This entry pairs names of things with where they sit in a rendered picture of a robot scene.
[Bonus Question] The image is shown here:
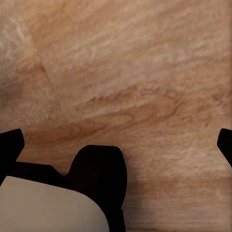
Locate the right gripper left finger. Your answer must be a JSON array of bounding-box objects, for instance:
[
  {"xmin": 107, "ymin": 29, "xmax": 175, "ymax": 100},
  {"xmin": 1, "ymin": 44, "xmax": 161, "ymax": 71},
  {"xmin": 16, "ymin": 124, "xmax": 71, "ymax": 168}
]
[{"xmin": 0, "ymin": 129, "xmax": 25, "ymax": 186}]

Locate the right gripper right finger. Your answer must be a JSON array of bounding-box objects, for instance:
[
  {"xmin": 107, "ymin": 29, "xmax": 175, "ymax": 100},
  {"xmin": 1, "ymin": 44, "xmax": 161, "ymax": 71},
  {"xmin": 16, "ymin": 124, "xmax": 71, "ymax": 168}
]
[{"xmin": 217, "ymin": 128, "xmax": 232, "ymax": 166}]

